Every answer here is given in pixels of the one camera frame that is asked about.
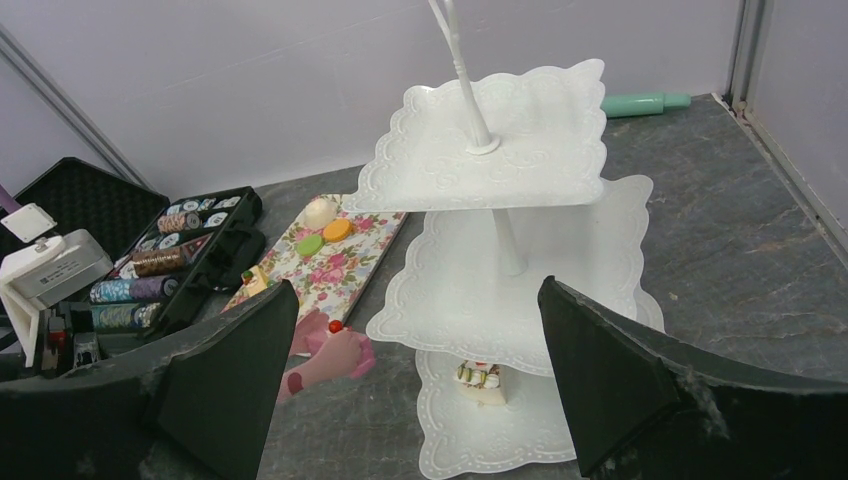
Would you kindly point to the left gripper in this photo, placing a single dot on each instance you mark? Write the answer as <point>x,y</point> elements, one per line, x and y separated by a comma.
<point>65,340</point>

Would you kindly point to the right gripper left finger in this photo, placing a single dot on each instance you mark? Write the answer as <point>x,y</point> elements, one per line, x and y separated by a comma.
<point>205,394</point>

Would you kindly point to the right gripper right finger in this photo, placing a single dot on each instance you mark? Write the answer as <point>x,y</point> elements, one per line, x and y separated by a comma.
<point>641,404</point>

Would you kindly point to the white decorated cake slice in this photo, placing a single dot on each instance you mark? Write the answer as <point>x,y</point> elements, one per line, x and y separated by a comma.
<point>480,382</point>

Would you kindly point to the pink cake with cherry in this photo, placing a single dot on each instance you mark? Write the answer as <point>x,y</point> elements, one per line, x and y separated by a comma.
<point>338,351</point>

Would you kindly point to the yellow cube cake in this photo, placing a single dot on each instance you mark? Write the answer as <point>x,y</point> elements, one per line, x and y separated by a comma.
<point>255,281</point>

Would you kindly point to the black poker chip case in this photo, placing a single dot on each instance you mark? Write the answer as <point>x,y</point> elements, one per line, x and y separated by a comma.
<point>169,255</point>

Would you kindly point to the floral serving tray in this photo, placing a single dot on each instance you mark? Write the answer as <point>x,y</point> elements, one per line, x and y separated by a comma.
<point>331,279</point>

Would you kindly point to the green macaron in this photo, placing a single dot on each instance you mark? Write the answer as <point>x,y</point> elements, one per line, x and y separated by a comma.
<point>310,245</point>

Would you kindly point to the orange macaron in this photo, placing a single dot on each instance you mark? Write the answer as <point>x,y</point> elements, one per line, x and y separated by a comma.
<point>338,230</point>

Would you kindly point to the cream dome cake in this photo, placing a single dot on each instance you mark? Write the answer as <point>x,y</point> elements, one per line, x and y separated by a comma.
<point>319,213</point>

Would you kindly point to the white three-tier cake stand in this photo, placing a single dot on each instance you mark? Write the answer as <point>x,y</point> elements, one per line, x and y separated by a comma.
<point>507,174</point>

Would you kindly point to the mint green rolling pin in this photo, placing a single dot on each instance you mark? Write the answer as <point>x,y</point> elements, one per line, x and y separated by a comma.
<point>633,105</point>

